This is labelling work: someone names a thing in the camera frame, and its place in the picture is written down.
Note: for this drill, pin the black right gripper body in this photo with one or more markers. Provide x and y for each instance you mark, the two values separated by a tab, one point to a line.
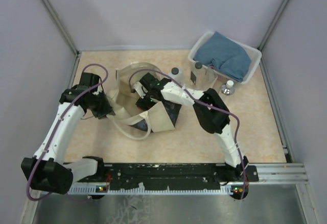
147	101

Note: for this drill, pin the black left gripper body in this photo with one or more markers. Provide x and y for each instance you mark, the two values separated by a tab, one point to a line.
100	106

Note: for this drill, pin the white bottle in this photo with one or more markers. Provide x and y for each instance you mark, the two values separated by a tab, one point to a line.
176	74

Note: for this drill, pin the cream canvas tote bag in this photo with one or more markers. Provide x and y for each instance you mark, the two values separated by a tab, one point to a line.
132	121

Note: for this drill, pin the clear square bottle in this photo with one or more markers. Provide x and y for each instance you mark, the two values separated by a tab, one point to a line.
198	75

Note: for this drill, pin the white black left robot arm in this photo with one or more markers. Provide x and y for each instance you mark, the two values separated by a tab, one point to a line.
45	171

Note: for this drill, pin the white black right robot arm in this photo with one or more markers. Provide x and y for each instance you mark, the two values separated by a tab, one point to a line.
211	112

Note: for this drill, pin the blue folded towel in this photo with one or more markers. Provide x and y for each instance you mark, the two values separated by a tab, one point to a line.
225	55

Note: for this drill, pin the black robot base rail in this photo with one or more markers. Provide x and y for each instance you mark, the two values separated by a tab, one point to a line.
168	179

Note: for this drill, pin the aluminium frame rail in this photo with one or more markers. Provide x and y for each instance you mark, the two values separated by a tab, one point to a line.
59	24

